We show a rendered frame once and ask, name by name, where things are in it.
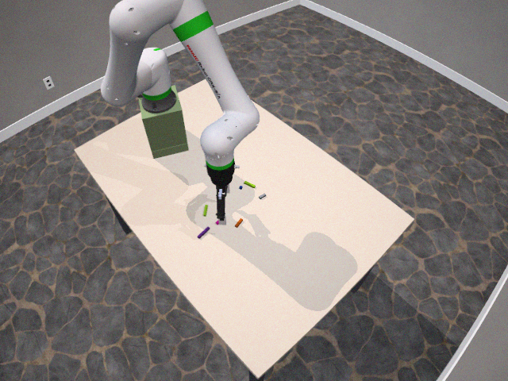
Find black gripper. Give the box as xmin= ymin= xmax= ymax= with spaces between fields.
xmin=211 ymin=176 xmax=233 ymax=225

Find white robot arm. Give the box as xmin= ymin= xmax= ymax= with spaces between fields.
xmin=101 ymin=0 xmax=260 ymax=181

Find purple rod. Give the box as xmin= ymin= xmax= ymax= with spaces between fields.
xmin=198 ymin=226 xmax=210 ymax=239

